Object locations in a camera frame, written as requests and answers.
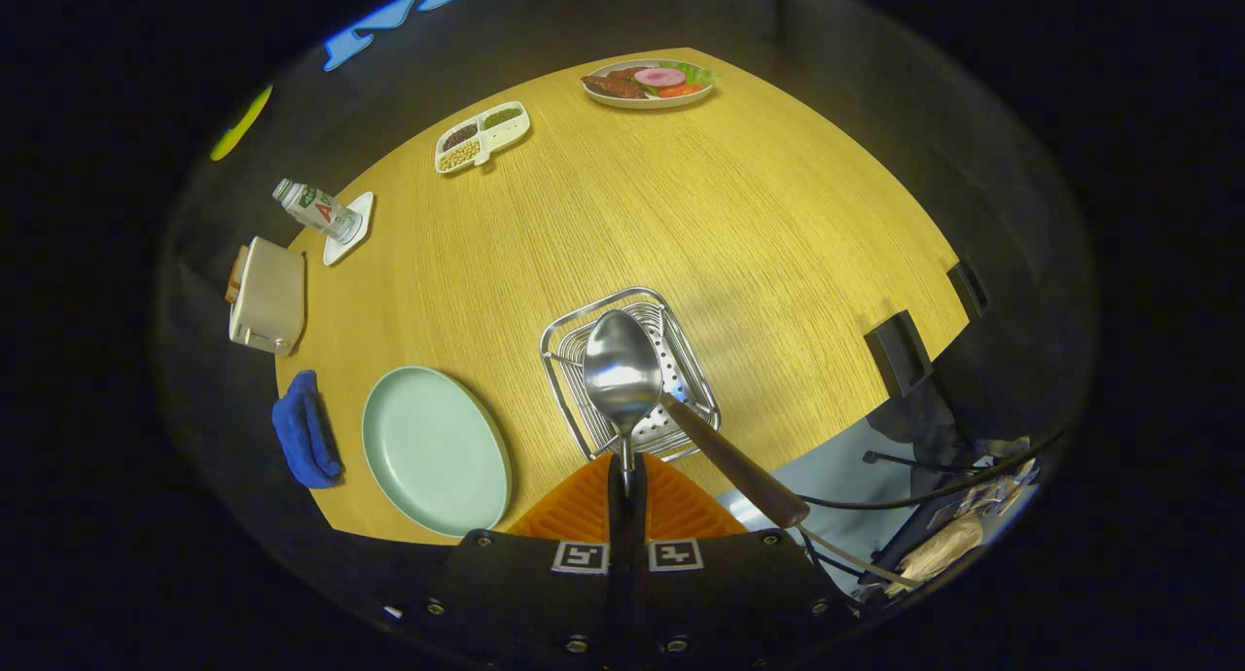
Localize steel wire basket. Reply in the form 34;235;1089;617
540;287;723;463

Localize thin black stand bar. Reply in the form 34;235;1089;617
862;449;974;473

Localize crumpled brown paper bag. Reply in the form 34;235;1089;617
890;515;985;594

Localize wooden handled steel fork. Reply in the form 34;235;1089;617
657;391;811;529

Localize small labelled drink bottle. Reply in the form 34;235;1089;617
271;178;363;244

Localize small black table clamp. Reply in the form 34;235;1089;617
946;260;991;319

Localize white plate of food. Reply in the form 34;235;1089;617
581;59;716;110

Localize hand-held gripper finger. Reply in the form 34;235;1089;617
629;454;857;671
384;454;629;671

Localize black cable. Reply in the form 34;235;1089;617
798;428;1071;512

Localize white square coaster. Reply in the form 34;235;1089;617
322;192;375;267

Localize blue cloth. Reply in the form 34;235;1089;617
271;370;343;490

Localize brown meat slice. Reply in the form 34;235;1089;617
582;67;648;100

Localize cream white toaster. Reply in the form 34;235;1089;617
229;236;307;357

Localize pale green plate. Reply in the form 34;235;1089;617
362;365;513;539

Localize steel spoon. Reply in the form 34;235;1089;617
582;308;664;497

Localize large black table clamp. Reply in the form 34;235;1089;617
864;309;935;398

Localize white divided bean dish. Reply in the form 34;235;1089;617
434;101;532;175

